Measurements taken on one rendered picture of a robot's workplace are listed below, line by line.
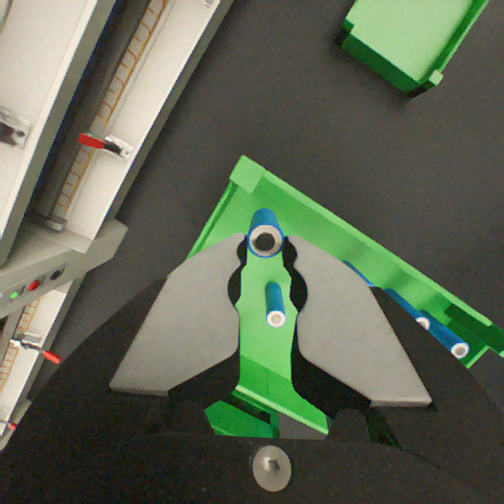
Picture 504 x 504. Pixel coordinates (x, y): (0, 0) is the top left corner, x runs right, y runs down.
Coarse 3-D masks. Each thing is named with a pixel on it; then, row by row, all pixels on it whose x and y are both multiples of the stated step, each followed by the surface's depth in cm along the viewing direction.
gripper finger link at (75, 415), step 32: (160, 288) 8; (128, 320) 7; (96, 352) 6; (64, 384) 5; (96, 384) 5; (32, 416) 5; (64, 416) 5; (96, 416) 5; (128, 416) 5; (160, 416) 5; (32, 448) 4; (64, 448) 4; (96, 448) 4; (0, 480) 4; (32, 480) 4
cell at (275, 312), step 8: (272, 288) 27; (280, 288) 28; (272, 296) 25; (280, 296) 25; (272, 304) 23; (280, 304) 24; (272, 312) 23; (280, 312) 22; (272, 320) 22; (280, 320) 22
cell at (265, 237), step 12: (252, 216) 17; (264, 216) 14; (252, 228) 12; (264, 228) 12; (276, 228) 12; (252, 240) 12; (264, 240) 12; (276, 240) 12; (252, 252) 12; (264, 252) 12; (276, 252) 12
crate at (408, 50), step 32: (384, 0) 46; (416, 0) 46; (448, 0) 46; (480, 0) 43; (352, 32) 48; (384, 32) 48; (416, 32) 47; (448, 32) 47; (384, 64) 46; (416, 64) 49; (416, 96) 49
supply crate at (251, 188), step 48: (240, 192) 26; (288, 192) 21; (336, 240) 27; (288, 288) 29; (384, 288) 28; (432, 288) 23; (240, 336) 31; (288, 336) 30; (480, 336) 24; (240, 384) 27; (288, 384) 31
